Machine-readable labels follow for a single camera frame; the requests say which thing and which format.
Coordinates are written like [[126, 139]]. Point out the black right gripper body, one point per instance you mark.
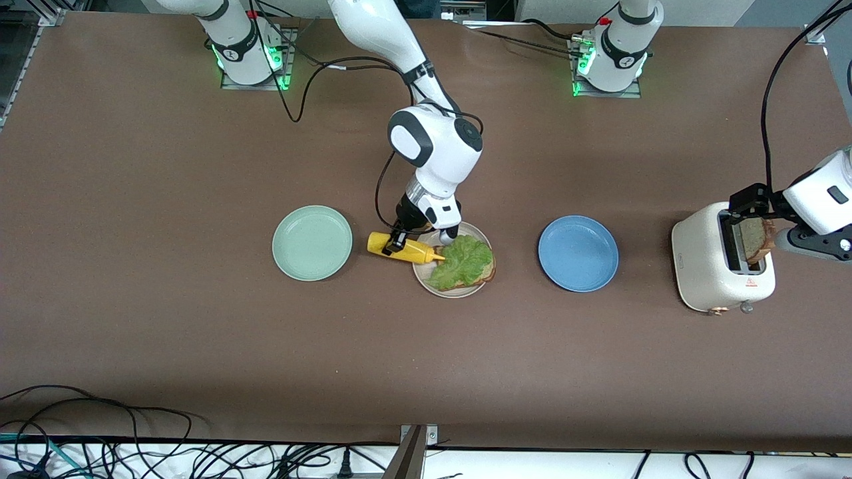
[[408, 217]]

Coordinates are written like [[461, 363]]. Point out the yellow mustard squeeze bottle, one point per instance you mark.
[[419, 251]]

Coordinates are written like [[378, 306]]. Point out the brown toasted bread slice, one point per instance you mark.
[[755, 239], [490, 274]]

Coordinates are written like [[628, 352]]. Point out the green lettuce leaf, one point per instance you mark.
[[462, 261]]

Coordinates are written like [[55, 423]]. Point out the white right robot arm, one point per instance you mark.
[[432, 143]]

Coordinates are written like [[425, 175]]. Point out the beige plate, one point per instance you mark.
[[419, 274]]

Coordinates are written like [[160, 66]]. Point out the pale green plate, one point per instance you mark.
[[311, 243]]

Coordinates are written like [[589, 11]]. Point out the blue plate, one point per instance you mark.
[[578, 253]]

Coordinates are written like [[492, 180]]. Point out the white toaster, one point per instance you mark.
[[699, 266]]

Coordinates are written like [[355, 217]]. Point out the person in blue jeans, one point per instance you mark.
[[423, 6]]

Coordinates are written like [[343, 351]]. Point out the black power plug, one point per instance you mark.
[[345, 466]]

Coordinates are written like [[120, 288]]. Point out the grey metal base plate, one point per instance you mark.
[[619, 95], [291, 46]]

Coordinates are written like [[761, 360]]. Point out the small metal corner bracket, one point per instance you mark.
[[812, 34]]

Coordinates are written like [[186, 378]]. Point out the grey metal table bracket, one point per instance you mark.
[[413, 459]]

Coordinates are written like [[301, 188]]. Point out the aluminium frame structure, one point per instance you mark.
[[16, 60]]

